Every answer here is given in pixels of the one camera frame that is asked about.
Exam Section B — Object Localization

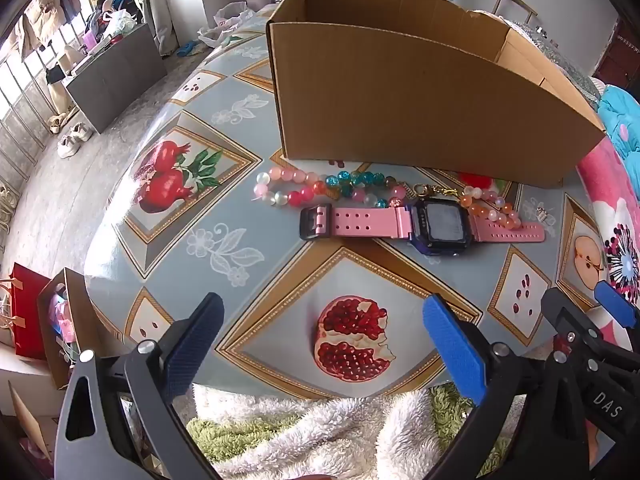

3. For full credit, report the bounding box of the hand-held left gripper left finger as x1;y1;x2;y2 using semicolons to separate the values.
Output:
54;292;225;480

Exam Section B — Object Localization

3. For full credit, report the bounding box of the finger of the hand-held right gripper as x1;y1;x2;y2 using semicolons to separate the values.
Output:
595;280;640;346
540;287;606;366

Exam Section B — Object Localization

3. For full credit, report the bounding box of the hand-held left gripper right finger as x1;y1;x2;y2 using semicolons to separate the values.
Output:
422;294;596;480

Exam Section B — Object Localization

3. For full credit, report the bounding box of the orange pink bead bracelet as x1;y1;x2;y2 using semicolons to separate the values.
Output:
461;186;522;231

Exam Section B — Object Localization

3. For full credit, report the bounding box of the black wristwatch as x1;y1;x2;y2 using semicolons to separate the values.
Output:
299;197;546;257

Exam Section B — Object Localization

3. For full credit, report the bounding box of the multicolour bead bracelet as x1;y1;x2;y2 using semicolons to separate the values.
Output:
252;167;407;209

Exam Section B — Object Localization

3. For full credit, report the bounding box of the brown cardboard box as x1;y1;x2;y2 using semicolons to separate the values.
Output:
266;0;607;190

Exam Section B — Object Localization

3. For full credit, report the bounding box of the fruit print tablecloth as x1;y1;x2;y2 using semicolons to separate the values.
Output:
82;7;621;401

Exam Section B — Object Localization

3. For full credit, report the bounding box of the green fleece blanket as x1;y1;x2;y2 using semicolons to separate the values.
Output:
186;382;526;480

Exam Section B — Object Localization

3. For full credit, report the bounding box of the pink floral blanket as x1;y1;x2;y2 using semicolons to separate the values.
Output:
575;135;640;351

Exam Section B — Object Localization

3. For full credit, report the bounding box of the open brown carton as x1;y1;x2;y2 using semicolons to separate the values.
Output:
37;267;126;391

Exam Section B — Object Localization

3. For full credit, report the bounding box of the white fleece blanket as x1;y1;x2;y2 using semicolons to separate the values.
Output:
192;385;476;480

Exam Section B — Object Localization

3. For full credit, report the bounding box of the red paper bag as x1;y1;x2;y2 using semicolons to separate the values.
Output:
0;262;53;361

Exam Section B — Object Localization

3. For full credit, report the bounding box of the flat cardboard sheet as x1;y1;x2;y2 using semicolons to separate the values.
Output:
7;380;66;466

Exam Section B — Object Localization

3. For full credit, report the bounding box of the light blue quilt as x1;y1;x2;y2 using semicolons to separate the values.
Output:
597;85;640;171

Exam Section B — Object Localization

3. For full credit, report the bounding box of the dark red door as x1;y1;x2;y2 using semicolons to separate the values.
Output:
597;15;640;91

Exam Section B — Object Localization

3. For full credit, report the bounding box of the grey lace-edged cloth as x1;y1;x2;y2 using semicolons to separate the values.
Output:
505;17;601;106

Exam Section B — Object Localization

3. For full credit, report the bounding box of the grey cabinet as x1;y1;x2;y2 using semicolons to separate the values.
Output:
65;22;168;135

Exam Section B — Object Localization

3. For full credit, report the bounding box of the metal window railing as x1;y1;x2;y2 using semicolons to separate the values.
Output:
0;10;101;231

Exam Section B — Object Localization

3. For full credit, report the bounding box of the clear plastic bag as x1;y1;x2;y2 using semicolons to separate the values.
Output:
197;2;261;48

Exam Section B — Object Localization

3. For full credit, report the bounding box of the white plastic bag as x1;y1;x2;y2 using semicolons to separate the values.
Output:
102;9;137;36

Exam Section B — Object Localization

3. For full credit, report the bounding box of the grey curtain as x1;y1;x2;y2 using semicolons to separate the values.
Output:
127;0;201;56

